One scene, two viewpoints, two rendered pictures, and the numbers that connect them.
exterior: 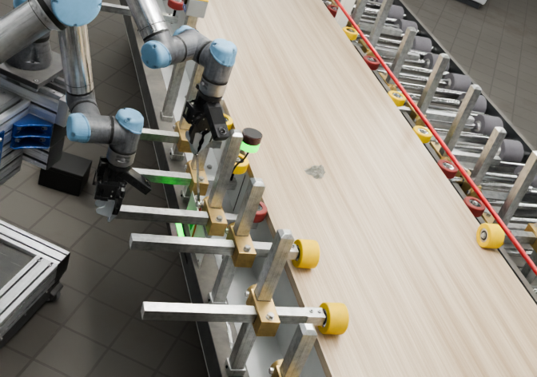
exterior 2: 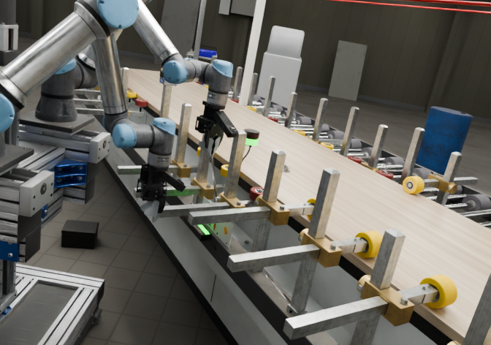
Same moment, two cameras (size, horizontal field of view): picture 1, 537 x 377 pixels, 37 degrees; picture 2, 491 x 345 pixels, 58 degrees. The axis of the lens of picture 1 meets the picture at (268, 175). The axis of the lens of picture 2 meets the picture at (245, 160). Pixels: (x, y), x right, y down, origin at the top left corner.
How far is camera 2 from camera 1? 92 cm
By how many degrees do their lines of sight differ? 16
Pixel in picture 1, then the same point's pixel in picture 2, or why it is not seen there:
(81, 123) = (128, 129)
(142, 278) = (157, 292)
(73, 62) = (110, 83)
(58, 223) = (84, 269)
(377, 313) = not seen: hidden behind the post
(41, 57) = (69, 110)
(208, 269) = (235, 248)
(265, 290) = (320, 227)
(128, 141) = (166, 142)
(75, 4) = (118, 6)
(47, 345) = not seen: outside the picture
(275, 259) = (326, 195)
